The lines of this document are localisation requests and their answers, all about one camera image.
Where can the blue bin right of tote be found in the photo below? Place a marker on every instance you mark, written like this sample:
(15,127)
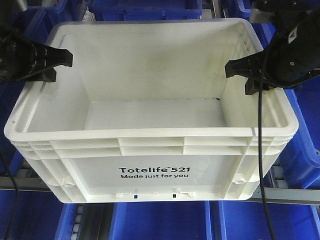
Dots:
(301,157)

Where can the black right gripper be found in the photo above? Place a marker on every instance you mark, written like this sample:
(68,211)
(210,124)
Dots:
(292,56)

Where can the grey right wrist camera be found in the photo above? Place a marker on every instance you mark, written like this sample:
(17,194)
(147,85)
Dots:
(262,11)

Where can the white plastic tote bin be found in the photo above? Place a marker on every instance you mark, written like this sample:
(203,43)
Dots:
(145,113)

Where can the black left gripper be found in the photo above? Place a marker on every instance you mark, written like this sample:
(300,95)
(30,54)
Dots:
(17,56)

